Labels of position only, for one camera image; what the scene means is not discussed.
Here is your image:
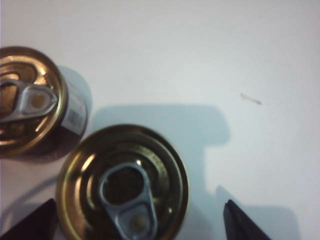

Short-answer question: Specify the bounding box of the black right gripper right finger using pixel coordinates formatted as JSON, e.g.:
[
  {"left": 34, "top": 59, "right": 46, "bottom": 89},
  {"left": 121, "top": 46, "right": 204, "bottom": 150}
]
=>
[{"left": 223, "top": 198, "right": 273, "bottom": 240}]

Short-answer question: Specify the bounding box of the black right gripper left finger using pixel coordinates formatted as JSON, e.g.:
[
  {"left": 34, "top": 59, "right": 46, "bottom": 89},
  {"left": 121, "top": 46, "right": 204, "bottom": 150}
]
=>
[{"left": 0, "top": 198, "right": 59, "bottom": 240}]

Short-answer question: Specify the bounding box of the red tomato paste can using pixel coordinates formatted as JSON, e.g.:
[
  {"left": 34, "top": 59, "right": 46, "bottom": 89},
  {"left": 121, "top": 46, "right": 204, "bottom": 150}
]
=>
[
  {"left": 0, "top": 45, "right": 92, "bottom": 159},
  {"left": 55, "top": 124, "right": 190, "bottom": 240}
]

